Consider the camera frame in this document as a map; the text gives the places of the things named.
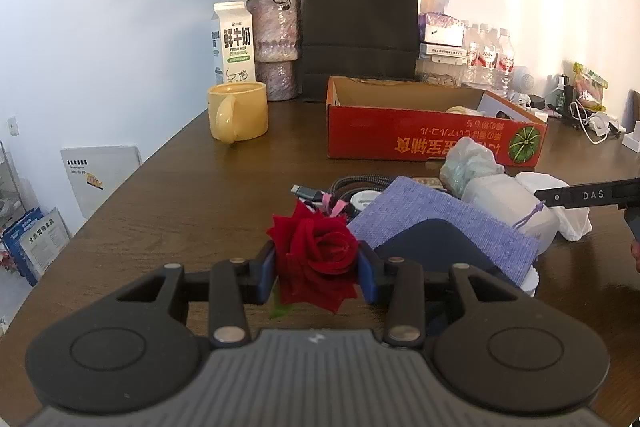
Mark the white cloth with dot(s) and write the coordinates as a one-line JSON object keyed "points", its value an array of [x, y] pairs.
{"points": [[572, 224]]}

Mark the white robot-shaped gadget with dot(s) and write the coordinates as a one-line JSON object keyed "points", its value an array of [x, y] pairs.
{"points": [[522, 79]]}

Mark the white round case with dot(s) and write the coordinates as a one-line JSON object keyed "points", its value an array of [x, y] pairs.
{"points": [[365, 199]]}

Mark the black charger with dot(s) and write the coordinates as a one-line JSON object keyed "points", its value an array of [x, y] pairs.
{"points": [[537, 101]]}

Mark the white milk carton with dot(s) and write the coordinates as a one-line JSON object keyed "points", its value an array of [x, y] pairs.
{"points": [[232, 42]]}

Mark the iridescent plastic bag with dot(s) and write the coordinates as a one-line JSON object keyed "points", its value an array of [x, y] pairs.
{"points": [[470, 162]]}

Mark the small gold packet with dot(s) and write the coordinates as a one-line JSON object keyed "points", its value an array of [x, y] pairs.
{"points": [[427, 182]]}

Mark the dark green bottle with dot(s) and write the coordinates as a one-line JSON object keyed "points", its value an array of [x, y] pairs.
{"points": [[565, 97]]}

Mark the purple woven pouch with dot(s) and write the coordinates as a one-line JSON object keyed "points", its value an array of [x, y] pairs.
{"points": [[425, 207]]}

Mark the black paper bag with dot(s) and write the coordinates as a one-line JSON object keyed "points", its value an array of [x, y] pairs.
{"points": [[360, 32]]}

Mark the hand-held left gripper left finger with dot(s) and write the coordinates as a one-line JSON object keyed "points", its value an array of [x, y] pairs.
{"points": [[266, 277]]}

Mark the red rose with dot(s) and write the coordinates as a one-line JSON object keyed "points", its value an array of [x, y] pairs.
{"points": [[320, 252]]}

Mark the green yellow snack packet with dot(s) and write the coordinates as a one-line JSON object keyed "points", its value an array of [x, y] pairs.
{"points": [[590, 87]]}

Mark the blue printed packages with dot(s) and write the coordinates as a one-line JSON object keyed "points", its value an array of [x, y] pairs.
{"points": [[35, 247]]}

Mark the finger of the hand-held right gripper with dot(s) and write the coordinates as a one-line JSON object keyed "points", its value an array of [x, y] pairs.
{"points": [[552, 197]]}

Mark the white flat box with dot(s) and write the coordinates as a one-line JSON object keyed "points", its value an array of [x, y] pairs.
{"points": [[442, 52]]}

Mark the white plastic container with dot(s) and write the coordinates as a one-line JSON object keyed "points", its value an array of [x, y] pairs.
{"points": [[500, 202]]}

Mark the white board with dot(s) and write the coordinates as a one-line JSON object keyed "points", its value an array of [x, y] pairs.
{"points": [[100, 177]]}

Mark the cream yellow fabric item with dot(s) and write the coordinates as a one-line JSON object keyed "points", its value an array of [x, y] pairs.
{"points": [[462, 110]]}

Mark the white charger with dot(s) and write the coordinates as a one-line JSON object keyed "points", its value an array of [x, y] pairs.
{"points": [[607, 124]]}

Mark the white ribbed lid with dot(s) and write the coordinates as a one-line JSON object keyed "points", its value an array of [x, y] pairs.
{"points": [[530, 282]]}

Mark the person's right hand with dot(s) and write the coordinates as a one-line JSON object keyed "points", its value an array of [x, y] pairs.
{"points": [[636, 257]]}

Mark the shrink-wrapped water bottle pack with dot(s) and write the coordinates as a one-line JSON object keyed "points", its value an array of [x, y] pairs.
{"points": [[487, 57]]}

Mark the white wall socket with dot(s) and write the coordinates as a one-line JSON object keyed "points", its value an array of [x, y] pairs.
{"points": [[13, 127]]}

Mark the pink mottled vase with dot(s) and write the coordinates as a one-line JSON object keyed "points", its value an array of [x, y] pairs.
{"points": [[275, 42]]}

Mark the yellow mug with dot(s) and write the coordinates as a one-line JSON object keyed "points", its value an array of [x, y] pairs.
{"points": [[245, 112]]}

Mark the red cardboard box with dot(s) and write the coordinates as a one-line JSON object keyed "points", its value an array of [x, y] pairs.
{"points": [[400, 132]]}

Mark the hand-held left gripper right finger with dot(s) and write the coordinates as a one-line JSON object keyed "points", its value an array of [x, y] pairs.
{"points": [[367, 277]]}

